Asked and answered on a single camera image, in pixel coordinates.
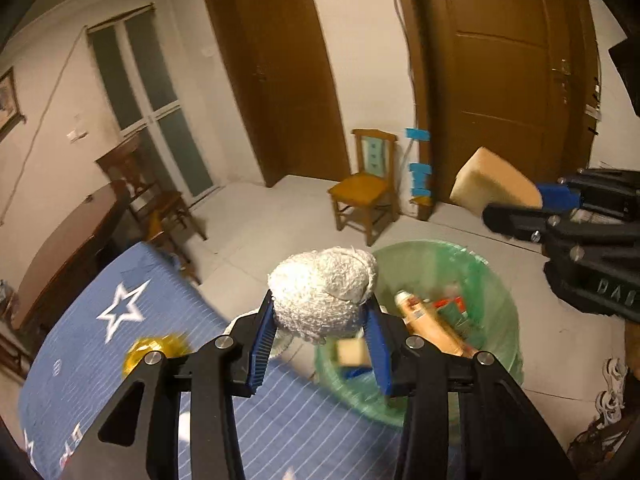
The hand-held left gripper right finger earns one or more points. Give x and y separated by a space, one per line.
380 357

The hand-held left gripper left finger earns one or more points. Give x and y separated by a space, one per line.
262 347

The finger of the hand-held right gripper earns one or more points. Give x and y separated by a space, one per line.
515 222
557 197

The tan sponge block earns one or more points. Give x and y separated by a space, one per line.
490 180

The bin with green bag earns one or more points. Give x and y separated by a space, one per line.
492 300

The white fluffy sock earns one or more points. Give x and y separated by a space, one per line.
325 295

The small red box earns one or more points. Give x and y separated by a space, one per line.
447 306

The tan cardboard piece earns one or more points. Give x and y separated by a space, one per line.
352 352

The stick with blue tape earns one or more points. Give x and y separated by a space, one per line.
419 175

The yellow foil wrapper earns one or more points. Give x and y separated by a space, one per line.
150 349

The wide brown door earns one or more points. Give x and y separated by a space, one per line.
500 60

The light wooden chair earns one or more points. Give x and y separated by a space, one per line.
360 187

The dark wooden chair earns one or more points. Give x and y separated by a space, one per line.
130 170

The dark wooden table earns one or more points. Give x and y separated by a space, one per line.
65 245

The frosted glass door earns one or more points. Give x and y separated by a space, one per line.
150 85

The narrow brown door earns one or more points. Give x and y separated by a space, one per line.
280 60

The white wall switch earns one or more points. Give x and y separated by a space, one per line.
76 135

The framed wall picture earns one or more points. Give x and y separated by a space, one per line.
7 102

